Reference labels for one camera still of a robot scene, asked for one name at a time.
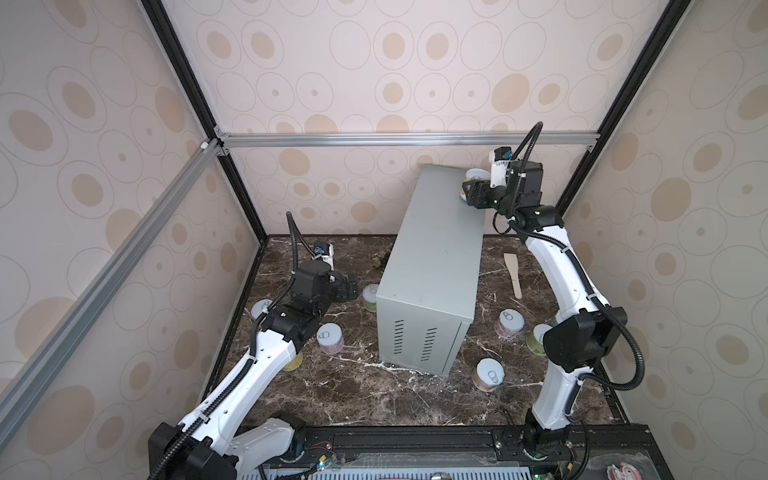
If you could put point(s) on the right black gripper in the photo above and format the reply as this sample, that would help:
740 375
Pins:
480 189

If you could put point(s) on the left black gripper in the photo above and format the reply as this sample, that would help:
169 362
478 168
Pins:
344 293

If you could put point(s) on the orange label can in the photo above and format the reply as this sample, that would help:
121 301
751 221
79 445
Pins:
473 175

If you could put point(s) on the pink label can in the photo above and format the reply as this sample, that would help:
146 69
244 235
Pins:
330 338
510 323

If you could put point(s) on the yellow label can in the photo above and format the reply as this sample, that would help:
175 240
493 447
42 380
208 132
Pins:
294 364

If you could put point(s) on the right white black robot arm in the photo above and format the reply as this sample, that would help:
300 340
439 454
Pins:
586 325

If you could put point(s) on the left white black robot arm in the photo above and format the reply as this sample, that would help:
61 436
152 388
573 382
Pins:
206 443

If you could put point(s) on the green label can behind cabinet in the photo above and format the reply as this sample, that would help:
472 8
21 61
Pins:
369 297

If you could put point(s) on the brown label can left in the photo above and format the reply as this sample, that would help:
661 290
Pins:
260 307

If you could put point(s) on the wooden spatula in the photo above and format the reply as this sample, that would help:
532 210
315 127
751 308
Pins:
512 265

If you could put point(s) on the grey metal cabinet box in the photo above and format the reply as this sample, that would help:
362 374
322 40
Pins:
427 296

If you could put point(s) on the green label can right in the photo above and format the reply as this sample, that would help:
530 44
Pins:
534 340

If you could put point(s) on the red label can front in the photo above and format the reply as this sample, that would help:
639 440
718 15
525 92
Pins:
488 375

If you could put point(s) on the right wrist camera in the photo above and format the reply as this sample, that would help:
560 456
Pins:
500 160

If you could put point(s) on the horizontal aluminium frame bar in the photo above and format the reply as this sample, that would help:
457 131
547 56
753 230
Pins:
365 140

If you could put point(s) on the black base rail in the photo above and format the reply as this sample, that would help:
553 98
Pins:
622 451

